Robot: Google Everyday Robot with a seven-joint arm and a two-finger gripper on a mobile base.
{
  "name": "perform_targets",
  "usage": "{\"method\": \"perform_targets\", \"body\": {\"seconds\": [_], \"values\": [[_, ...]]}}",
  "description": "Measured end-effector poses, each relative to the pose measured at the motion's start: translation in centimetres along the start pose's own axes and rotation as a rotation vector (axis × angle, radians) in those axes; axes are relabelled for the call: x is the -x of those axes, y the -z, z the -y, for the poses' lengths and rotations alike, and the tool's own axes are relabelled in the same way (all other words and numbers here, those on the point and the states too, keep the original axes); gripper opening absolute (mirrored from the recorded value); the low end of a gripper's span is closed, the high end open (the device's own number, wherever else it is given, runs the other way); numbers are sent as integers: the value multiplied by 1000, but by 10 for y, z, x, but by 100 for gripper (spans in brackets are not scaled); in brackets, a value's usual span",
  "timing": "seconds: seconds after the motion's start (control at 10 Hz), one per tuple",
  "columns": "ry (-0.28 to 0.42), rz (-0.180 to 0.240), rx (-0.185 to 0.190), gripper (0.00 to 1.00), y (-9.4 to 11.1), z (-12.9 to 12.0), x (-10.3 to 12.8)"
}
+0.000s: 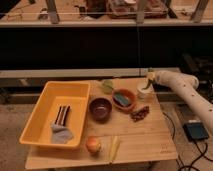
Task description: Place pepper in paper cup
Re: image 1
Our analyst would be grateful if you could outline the green pepper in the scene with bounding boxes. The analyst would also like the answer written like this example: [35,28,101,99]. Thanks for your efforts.
[143,79,152,90]

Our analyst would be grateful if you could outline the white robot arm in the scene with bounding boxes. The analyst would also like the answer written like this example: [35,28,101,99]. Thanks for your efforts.
[146,70,213,135]

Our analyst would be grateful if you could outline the white paper cup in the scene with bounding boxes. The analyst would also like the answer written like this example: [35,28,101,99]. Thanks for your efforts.
[137,83,152,99]

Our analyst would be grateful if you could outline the terracotta clay dish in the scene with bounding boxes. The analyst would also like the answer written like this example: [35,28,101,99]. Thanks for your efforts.
[112,89,136,113]

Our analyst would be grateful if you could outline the teal sponge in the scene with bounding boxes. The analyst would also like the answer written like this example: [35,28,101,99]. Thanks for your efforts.
[114,93,130,106]

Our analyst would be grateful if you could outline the brown grape bunch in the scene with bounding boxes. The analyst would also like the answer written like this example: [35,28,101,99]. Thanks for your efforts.
[130,106,150,122]

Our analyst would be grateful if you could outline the wooden folding table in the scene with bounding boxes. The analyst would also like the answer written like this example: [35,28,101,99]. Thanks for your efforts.
[26,80,177,169]

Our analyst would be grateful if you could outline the dark purple bowl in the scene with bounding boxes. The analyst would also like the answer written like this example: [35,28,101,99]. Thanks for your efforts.
[89,98,112,122]

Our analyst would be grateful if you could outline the black foot pedal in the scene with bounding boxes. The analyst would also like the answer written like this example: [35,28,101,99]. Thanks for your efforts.
[183,122,209,141]

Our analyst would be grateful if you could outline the yellow banana pieces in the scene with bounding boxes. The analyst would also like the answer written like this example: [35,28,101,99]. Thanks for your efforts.
[109,136,120,163]

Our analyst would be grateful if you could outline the yellow plastic bin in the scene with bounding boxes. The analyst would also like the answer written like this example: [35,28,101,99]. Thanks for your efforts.
[19,81,91,149]

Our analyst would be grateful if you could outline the orange apple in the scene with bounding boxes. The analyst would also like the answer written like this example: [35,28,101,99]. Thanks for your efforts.
[86,136,101,154]

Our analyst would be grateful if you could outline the striped brown chocolate bar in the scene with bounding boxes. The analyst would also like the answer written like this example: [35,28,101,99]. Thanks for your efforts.
[55,106,70,126]

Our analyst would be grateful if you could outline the grey cloth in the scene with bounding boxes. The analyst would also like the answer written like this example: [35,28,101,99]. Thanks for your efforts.
[51,124,73,144]

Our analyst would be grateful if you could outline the metal shelf rail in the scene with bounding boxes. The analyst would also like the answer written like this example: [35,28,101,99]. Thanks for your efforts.
[0,68,148,79]

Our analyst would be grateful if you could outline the black cable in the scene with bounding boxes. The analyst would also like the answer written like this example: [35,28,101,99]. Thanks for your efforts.
[162,111,213,171]

